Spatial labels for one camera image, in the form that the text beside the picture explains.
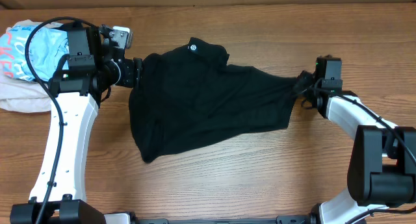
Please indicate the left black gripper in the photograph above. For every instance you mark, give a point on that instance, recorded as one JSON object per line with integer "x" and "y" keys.
{"x": 137, "y": 72}

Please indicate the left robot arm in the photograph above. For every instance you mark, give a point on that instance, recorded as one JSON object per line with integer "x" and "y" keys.
{"x": 76, "y": 64}

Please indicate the light blue printed shirt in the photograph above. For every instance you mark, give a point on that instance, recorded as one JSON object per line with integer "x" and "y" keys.
{"x": 46, "y": 48}

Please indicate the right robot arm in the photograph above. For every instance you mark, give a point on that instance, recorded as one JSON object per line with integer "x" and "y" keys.
{"x": 381, "y": 172}

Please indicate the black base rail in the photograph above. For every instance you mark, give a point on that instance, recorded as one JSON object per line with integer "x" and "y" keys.
{"x": 221, "y": 221}

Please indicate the black polo shirt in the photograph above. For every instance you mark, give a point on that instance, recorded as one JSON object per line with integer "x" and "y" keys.
{"x": 191, "y": 97}

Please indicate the beige folded garment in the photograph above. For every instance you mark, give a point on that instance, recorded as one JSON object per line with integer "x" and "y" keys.
{"x": 24, "y": 96}

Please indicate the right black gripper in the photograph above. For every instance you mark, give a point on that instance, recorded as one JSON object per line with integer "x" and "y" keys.
{"x": 299, "y": 88}

